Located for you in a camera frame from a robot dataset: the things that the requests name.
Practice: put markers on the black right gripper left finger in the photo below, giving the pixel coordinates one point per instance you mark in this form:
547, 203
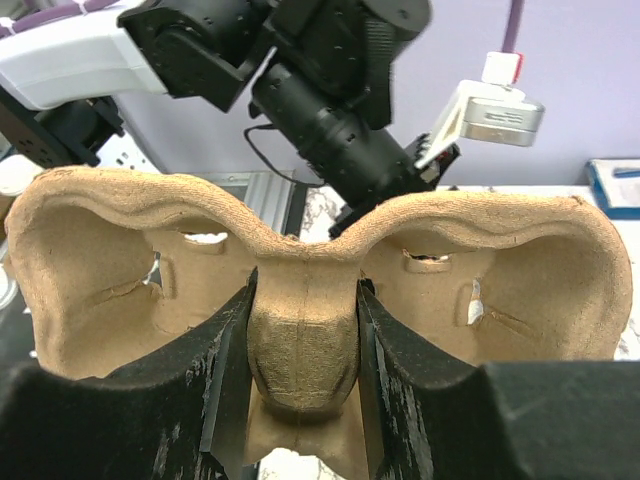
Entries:
179, 412

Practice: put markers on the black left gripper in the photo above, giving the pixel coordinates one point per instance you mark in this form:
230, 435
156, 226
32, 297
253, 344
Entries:
327, 89

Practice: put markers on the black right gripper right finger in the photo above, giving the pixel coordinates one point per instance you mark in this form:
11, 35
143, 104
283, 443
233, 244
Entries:
429, 415

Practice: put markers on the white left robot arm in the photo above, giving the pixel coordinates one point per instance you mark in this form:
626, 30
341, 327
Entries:
62, 67

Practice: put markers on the blue razor package box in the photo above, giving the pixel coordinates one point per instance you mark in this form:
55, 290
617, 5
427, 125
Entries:
615, 187

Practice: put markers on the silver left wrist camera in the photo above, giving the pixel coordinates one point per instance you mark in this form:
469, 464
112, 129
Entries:
490, 109

